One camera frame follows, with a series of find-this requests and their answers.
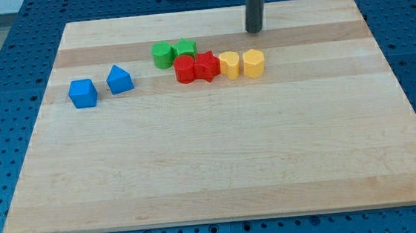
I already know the yellow heart block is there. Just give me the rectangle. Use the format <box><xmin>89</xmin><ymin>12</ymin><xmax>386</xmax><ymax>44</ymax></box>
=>
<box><xmin>218</xmin><ymin>51</ymin><xmax>240</xmax><ymax>79</ymax></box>

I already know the green star block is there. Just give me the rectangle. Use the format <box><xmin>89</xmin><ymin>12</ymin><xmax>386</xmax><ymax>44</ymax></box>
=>
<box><xmin>171</xmin><ymin>38</ymin><xmax>197</xmax><ymax>58</ymax></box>

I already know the red cylinder block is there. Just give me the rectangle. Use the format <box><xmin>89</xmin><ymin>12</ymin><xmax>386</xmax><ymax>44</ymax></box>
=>
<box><xmin>174</xmin><ymin>55</ymin><xmax>195</xmax><ymax>84</ymax></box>

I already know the blue cube block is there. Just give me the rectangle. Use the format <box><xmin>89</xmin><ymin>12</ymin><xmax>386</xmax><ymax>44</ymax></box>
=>
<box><xmin>68</xmin><ymin>79</ymin><xmax>98</xmax><ymax>109</ymax></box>

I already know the green cylinder block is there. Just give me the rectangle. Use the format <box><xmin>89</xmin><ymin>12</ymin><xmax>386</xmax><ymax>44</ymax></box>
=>
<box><xmin>151</xmin><ymin>41</ymin><xmax>174</xmax><ymax>70</ymax></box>

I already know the wooden board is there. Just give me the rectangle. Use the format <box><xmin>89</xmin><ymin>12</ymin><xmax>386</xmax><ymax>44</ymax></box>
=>
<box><xmin>2</xmin><ymin>0</ymin><xmax>416</xmax><ymax>233</ymax></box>

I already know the blue triangle block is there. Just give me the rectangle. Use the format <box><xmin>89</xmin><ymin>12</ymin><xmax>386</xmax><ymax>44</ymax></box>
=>
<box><xmin>106</xmin><ymin>65</ymin><xmax>134</xmax><ymax>95</ymax></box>

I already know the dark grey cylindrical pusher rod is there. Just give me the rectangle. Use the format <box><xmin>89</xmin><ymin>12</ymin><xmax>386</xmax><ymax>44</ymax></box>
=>
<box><xmin>245</xmin><ymin>0</ymin><xmax>265</xmax><ymax>34</ymax></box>

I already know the red star block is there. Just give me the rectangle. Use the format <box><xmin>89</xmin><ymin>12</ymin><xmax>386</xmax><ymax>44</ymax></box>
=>
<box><xmin>194</xmin><ymin>51</ymin><xmax>221</xmax><ymax>82</ymax></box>

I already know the yellow hexagon block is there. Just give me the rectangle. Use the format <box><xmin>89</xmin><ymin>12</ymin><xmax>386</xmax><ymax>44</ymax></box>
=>
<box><xmin>242</xmin><ymin>49</ymin><xmax>265</xmax><ymax>79</ymax></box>

